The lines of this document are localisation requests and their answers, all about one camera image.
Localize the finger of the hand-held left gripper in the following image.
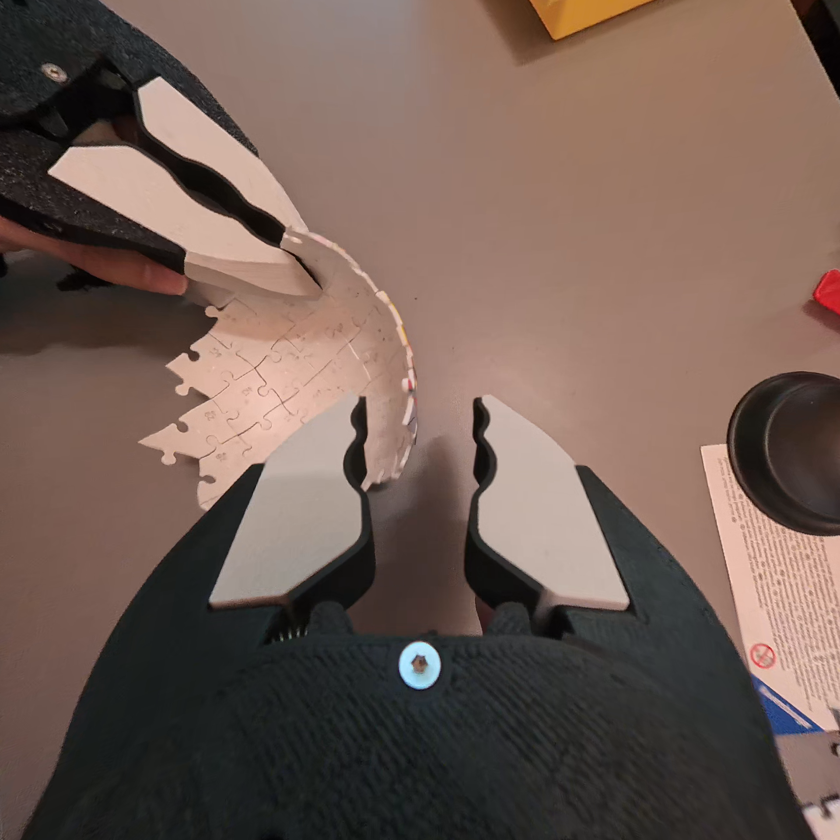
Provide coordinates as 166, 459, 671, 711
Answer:
46, 144, 324, 301
133, 76, 309, 245

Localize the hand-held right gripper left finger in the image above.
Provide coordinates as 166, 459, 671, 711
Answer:
207, 394, 376, 613

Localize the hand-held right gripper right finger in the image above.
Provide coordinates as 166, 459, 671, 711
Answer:
463, 394, 632, 621

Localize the partly built white puzzle ball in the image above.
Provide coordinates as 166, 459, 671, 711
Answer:
138, 226, 421, 513

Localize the pile of white puzzle pieces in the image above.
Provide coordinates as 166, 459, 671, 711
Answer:
799, 791, 840, 840

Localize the person's left hand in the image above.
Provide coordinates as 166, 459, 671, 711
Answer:
0, 217, 190, 296

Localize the white printed paper leaflet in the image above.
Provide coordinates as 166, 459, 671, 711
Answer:
701, 443, 840, 737

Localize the black round stand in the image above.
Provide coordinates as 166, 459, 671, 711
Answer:
727, 372, 840, 537

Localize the red plastic object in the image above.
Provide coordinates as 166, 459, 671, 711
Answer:
812, 269, 840, 320

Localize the yellow box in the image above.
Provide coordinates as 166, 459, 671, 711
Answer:
528, 0, 657, 42

